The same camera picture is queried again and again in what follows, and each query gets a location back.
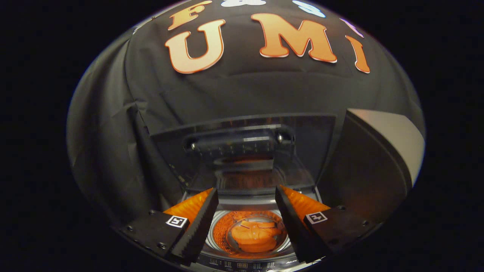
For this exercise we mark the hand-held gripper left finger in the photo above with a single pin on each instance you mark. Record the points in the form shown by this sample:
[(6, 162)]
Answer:
[(198, 230)]

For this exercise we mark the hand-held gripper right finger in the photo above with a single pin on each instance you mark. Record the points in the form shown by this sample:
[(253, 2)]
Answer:
[(295, 230)]

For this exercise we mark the yellow polo shirt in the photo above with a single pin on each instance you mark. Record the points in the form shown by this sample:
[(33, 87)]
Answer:
[(257, 238)]

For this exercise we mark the black backdrop cloth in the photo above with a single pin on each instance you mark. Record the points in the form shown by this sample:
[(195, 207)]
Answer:
[(245, 90)]

